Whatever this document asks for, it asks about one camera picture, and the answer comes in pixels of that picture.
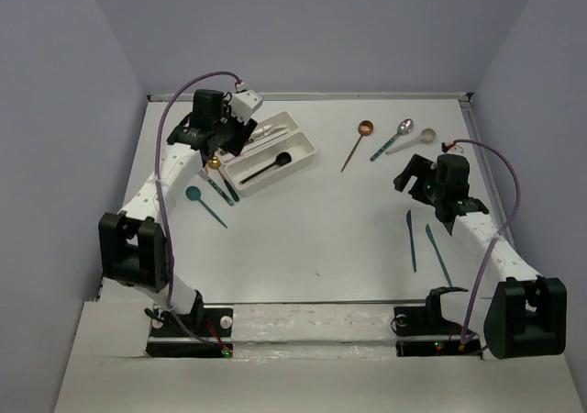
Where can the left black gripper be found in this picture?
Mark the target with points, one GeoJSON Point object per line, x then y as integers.
{"type": "Point", "coordinates": [242, 131]}

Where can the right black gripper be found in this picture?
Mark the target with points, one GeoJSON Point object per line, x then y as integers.
{"type": "Point", "coordinates": [424, 169]}

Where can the pink handled steak knife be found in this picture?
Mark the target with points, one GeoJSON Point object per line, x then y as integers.
{"type": "Point", "coordinates": [264, 141]}

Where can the steel knife teal handle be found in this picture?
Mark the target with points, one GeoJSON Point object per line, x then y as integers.
{"type": "Point", "coordinates": [217, 188]}

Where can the black measuring spoon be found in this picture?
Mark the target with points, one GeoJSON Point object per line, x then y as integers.
{"type": "Point", "coordinates": [280, 160]}

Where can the teal plastic spoon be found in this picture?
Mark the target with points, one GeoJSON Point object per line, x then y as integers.
{"type": "Point", "coordinates": [193, 193]}

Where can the steel knife dark handle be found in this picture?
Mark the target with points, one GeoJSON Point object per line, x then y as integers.
{"type": "Point", "coordinates": [267, 131]}

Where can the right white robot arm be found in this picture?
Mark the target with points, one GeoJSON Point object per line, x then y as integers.
{"type": "Point", "coordinates": [511, 309]}

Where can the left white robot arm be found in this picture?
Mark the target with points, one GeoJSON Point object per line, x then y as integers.
{"type": "Point", "coordinates": [135, 242]}

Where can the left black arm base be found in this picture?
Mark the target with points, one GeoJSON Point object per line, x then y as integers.
{"type": "Point", "coordinates": [212, 339]}

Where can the white front utensil tray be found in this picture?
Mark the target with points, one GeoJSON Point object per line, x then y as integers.
{"type": "Point", "coordinates": [251, 173]}

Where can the beige measuring spoon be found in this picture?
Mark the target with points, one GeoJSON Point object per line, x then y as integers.
{"type": "Point", "coordinates": [427, 136]}

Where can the teal plastic knife left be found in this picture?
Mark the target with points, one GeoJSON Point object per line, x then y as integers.
{"type": "Point", "coordinates": [409, 224]}

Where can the teal plastic knife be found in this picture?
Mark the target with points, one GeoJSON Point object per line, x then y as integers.
{"type": "Point", "coordinates": [432, 240]}
{"type": "Point", "coordinates": [409, 224]}

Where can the copper round spoon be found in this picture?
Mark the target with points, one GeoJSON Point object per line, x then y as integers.
{"type": "Point", "coordinates": [365, 128]}

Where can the teal plastic knife right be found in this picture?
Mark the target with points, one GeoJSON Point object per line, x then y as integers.
{"type": "Point", "coordinates": [432, 240]}

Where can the gold spoon teal handle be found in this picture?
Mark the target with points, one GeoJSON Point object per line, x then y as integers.
{"type": "Point", "coordinates": [215, 164]}

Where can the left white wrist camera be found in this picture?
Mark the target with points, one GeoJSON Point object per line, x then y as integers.
{"type": "Point", "coordinates": [244, 104]}

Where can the silver spoon teal handle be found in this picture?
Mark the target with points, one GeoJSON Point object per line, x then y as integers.
{"type": "Point", "coordinates": [404, 128]}

